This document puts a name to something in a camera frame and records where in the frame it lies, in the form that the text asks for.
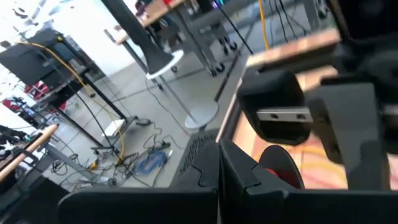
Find yellow floor cable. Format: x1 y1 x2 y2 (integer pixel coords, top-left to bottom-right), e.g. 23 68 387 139
258 0 270 51

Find grey round-base stand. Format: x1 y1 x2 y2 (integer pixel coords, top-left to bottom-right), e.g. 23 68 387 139
104 29 220 130

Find blue floor cable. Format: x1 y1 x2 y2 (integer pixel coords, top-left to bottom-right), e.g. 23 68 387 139
135 149 169 175

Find black monitor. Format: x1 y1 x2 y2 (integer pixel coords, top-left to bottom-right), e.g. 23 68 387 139
0 27 81 90

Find black open crate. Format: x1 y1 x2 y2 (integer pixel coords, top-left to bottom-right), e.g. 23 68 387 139
0 177 70 224

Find grey metal bracket leg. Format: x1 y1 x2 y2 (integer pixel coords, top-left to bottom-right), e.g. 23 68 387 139
30 142 98 183

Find black spool white labels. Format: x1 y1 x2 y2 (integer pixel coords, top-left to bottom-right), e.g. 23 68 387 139
258 144 305 190

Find black caster wheel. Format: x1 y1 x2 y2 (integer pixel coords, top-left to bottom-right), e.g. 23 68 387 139
210 62 226 77

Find red cord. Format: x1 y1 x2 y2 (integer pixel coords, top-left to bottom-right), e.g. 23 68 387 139
266 167 302 190

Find white flat box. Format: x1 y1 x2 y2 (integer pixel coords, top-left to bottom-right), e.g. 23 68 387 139
101 119 126 138

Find wooden work table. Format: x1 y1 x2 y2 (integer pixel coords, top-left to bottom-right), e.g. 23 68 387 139
114 0 187 46

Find grey metal cart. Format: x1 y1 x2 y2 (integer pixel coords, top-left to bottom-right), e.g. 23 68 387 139
172 0 239 77

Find hanging yellow cable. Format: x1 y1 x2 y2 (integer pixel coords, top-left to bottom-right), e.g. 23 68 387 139
18 41 126 166

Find wooden rod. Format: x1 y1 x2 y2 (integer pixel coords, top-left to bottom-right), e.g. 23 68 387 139
0 124 60 183

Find black power adapter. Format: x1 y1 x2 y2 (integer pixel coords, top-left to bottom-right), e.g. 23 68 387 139
152 141 172 150

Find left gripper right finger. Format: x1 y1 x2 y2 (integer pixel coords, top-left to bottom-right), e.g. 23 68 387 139
220 139 398 224

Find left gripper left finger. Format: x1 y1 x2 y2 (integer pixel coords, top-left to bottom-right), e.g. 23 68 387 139
57 139 221 224

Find black tapered pillar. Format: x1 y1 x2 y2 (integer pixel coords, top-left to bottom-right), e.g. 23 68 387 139
101 0 174 75

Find black floor cable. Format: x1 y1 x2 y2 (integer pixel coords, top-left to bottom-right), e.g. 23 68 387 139
49 90 184 189

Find small red bin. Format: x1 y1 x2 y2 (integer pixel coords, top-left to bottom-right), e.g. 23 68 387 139
24 80 51 101

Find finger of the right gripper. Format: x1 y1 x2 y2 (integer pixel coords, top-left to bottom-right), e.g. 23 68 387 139
306 82 391 191

